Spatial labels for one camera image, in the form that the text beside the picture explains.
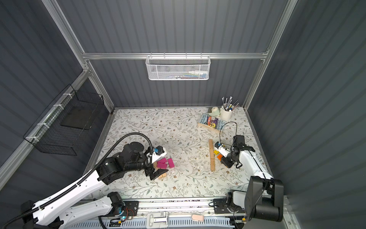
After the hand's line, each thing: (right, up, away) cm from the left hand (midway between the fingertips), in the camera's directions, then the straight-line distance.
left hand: (164, 163), depth 68 cm
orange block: (+32, -3, +24) cm, 40 cm away
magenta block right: (+1, -6, +22) cm, 23 cm away
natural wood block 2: (+27, -8, +21) cm, 35 cm away
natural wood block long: (+28, +6, +32) cm, 43 cm away
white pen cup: (+41, +27, +38) cm, 62 cm away
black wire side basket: (-53, +17, +4) cm, 56 cm away
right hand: (+37, -3, +19) cm, 42 cm away
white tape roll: (+33, +27, +41) cm, 59 cm away
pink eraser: (+17, -27, +2) cm, 32 cm away
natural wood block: (+28, -2, +26) cm, 38 cm away
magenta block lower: (-4, -7, +19) cm, 21 cm away
